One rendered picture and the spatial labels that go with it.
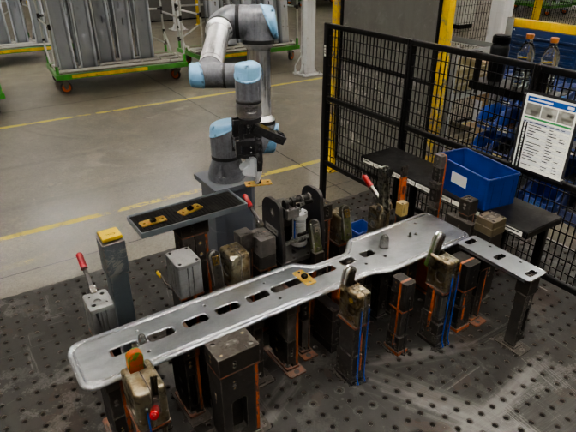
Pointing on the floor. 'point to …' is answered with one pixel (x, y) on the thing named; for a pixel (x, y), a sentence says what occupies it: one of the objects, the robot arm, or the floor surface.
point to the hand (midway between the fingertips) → (258, 177)
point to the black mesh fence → (434, 119)
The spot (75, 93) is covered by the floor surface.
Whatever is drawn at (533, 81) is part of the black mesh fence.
